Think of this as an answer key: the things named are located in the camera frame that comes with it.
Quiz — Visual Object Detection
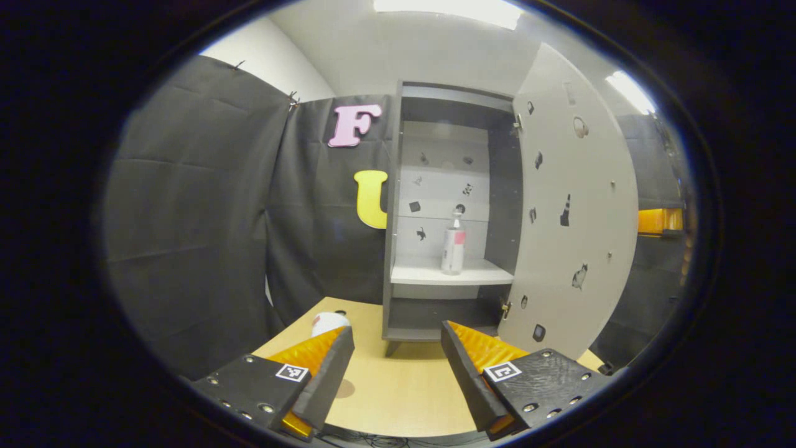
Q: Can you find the clear bottle with pink label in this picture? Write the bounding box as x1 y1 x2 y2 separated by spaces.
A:
440 208 467 276

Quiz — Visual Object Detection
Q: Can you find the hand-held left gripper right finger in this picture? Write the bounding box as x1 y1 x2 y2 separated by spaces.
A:
440 320 613 441

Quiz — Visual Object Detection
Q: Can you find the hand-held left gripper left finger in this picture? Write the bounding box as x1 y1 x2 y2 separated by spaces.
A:
192 325 356 444

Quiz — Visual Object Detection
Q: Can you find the narrow ceiling light panel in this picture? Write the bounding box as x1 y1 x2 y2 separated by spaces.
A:
605 70 657 116

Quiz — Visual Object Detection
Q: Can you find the light grey cabinet door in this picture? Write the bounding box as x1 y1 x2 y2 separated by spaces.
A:
497 42 640 362

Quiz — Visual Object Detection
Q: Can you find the grey cabinet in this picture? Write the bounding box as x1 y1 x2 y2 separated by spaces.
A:
381 80 524 358

